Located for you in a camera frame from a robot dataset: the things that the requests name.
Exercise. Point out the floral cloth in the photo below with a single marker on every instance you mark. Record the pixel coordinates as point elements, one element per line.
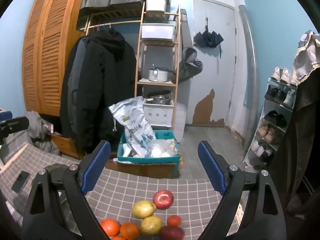
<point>306,55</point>

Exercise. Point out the white shoe rack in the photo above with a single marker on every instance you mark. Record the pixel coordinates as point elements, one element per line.
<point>252,142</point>

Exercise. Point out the white storage drawer box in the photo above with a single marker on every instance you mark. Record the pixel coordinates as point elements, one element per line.
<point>157,32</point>

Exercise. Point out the teal plastic crate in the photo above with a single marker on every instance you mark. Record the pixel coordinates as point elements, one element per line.
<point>150,160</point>

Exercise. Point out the orange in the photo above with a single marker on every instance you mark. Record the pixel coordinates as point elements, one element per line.
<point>129,231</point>
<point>110,227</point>
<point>117,238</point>

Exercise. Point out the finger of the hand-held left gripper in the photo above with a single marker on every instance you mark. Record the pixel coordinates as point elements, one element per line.
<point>15,125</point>
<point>5,115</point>

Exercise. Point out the blue-grey jacket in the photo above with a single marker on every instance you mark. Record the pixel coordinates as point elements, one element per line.
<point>75,85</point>

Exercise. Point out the steel pot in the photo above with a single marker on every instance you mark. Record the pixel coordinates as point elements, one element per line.
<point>158,97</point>

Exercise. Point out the dark glass scalloped plate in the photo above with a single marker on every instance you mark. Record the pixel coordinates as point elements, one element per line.
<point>57,168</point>

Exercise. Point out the silver pipe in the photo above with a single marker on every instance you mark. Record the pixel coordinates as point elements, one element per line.
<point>251,80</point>

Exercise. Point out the white plastic bin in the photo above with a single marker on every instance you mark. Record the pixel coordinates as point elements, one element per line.
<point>155,4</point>

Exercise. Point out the brown coat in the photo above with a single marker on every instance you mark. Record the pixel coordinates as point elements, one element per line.
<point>300,142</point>

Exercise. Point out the bright red apple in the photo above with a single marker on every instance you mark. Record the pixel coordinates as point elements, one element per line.
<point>163,199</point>

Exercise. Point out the black smartphone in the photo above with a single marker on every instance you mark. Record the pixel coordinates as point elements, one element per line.
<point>21,181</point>

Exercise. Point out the wooden louvered wardrobe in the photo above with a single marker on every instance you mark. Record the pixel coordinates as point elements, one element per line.
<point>50,55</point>

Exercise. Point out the wooden drawer box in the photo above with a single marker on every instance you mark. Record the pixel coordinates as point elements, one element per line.
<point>66,145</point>

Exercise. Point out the black hooded jacket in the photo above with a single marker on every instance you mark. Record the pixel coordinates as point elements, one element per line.
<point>105,80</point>

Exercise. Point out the white door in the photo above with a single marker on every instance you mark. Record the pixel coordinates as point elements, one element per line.
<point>215,80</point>

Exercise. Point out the grey clothes pile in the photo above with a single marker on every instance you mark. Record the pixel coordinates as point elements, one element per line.
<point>40,132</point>

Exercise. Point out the small tangerine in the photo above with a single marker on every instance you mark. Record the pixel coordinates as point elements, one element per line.
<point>174,220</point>

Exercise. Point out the white printed rice bag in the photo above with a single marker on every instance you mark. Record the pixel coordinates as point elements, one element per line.
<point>135,122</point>

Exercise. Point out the group of assorted shoes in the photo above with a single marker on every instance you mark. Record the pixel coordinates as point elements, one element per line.
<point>275,116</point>

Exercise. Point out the white pot with lid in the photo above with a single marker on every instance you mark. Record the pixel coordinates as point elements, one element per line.
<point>158,75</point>

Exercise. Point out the folded dark blue umbrella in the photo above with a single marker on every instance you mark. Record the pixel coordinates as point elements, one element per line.
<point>207,40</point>

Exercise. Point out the clear plastic bag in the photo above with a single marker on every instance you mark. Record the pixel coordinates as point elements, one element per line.
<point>161,148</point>

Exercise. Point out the dark red apple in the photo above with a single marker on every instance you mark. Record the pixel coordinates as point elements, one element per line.
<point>172,233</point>

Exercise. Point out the cardboard box under crate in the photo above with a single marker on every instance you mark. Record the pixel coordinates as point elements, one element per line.
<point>147,170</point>

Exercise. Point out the yellow-green pear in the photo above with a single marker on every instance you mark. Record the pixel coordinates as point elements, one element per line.
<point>150,225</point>
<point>143,209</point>

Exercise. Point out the wooden shelf rack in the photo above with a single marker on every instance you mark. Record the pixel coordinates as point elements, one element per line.
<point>157,83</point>

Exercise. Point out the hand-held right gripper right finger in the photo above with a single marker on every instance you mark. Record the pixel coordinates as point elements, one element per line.
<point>212,170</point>

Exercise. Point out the grey hanging fabric bag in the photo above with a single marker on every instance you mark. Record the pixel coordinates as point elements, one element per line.
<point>186,62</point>

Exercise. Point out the grey checked tablecloth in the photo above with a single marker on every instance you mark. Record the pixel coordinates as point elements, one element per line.
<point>140,187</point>

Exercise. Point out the small white box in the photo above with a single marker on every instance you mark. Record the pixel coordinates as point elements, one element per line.
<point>51,128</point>

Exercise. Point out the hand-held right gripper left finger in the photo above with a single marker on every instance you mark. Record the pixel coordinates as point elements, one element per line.
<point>96,166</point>

